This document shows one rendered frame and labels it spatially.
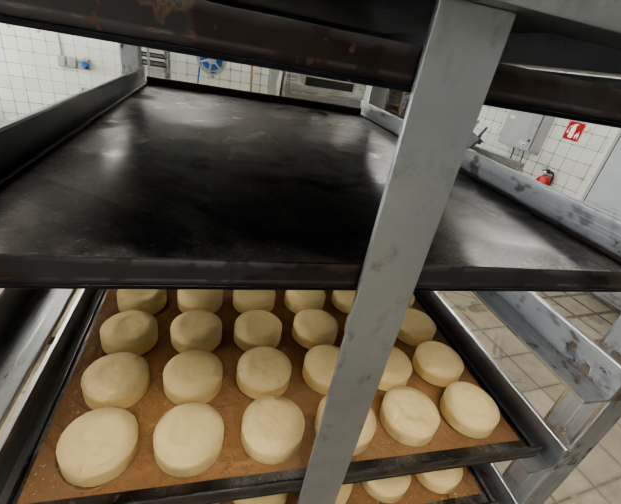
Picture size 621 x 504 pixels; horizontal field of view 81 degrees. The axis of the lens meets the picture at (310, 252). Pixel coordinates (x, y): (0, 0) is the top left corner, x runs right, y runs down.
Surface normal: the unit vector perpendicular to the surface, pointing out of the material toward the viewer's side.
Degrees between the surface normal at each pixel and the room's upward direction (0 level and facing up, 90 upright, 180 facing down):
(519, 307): 90
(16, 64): 90
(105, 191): 0
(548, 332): 90
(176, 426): 0
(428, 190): 90
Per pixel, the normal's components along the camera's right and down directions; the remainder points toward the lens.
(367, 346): 0.22, 0.51
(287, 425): 0.16, -0.86
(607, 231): -0.96, -0.04
